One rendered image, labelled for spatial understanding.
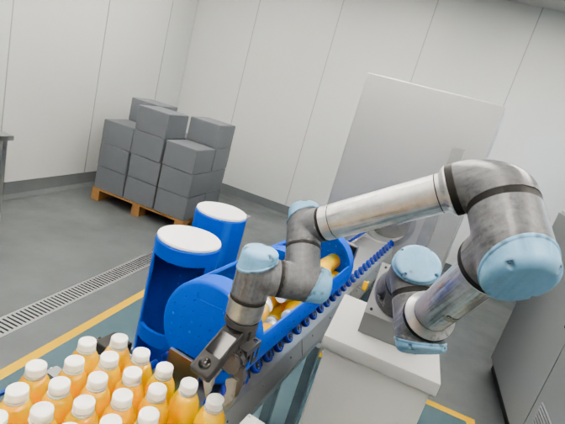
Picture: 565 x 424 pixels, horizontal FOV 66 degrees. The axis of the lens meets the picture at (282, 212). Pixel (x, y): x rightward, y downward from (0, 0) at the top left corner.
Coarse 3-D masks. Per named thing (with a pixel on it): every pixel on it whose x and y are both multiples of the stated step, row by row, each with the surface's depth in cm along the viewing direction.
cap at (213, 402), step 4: (208, 396) 92; (212, 396) 92; (216, 396) 92; (220, 396) 93; (208, 400) 90; (212, 400) 91; (216, 400) 91; (220, 400) 91; (208, 404) 90; (212, 404) 90; (216, 404) 90; (220, 404) 90; (208, 408) 90; (212, 408) 90; (216, 408) 90; (220, 408) 91
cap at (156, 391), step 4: (152, 384) 91; (156, 384) 91; (160, 384) 91; (164, 384) 91; (148, 388) 90; (152, 388) 90; (156, 388) 90; (160, 388) 90; (164, 388) 91; (148, 392) 89; (152, 392) 89; (156, 392) 89; (160, 392) 89; (164, 392) 89; (148, 396) 89; (152, 396) 88; (156, 396) 88; (160, 396) 89; (164, 396) 90; (152, 400) 89; (156, 400) 89; (160, 400) 89
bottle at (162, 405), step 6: (144, 402) 90; (150, 402) 89; (156, 402) 89; (162, 402) 90; (138, 408) 90; (156, 408) 89; (162, 408) 90; (168, 408) 92; (138, 414) 89; (162, 414) 90; (168, 414) 92; (162, 420) 90
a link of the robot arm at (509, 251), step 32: (512, 192) 67; (480, 224) 68; (512, 224) 64; (544, 224) 64; (480, 256) 67; (512, 256) 62; (544, 256) 61; (448, 288) 81; (480, 288) 71; (512, 288) 66; (544, 288) 66; (416, 320) 96; (448, 320) 88; (416, 352) 103
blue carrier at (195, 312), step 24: (336, 240) 186; (192, 288) 113; (216, 288) 110; (336, 288) 170; (168, 312) 118; (192, 312) 114; (216, 312) 111; (288, 312) 129; (168, 336) 119; (192, 336) 116; (264, 336) 114
